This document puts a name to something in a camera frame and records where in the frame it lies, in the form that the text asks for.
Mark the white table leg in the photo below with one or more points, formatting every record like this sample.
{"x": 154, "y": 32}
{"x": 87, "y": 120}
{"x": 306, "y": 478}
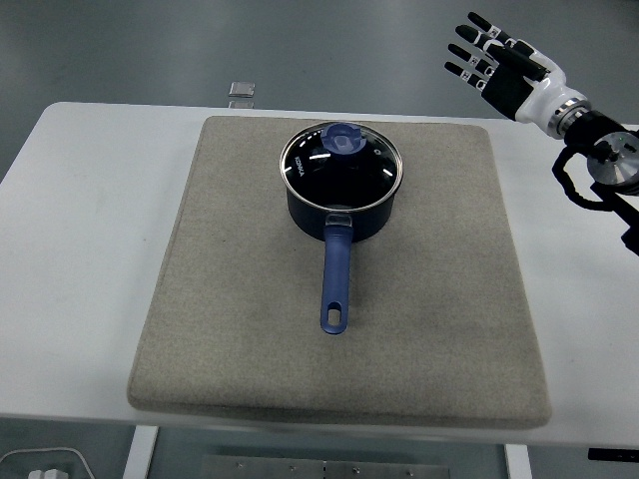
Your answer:
{"x": 140, "y": 454}
{"x": 518, "y": 463}

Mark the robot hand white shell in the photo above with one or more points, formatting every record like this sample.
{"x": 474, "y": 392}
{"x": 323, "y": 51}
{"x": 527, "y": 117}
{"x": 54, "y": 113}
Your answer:
{"x": 541, "y": 97}

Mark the beige fabric mat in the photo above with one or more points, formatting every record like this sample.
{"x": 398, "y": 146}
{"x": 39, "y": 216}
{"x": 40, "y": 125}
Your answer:
{"x": 249, "y": 324}

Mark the glass lid with blue knob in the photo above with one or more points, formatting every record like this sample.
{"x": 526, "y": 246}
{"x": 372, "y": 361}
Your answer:
{"x": 309, "y": 169}

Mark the white power plug block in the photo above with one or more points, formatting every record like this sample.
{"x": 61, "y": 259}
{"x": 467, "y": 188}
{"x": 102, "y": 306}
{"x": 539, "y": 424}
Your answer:
{"x": 47, "y": 474}

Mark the silver square floor plate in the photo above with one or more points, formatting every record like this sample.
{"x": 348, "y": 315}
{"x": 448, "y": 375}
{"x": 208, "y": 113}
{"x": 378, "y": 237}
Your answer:
{"x": 242, "y": 89}
{"x": 241, "y": 104}

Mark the black flat bar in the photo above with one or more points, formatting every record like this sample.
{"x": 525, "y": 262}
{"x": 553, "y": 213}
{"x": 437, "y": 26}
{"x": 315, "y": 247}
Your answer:
{"x": 614, "y": 454}

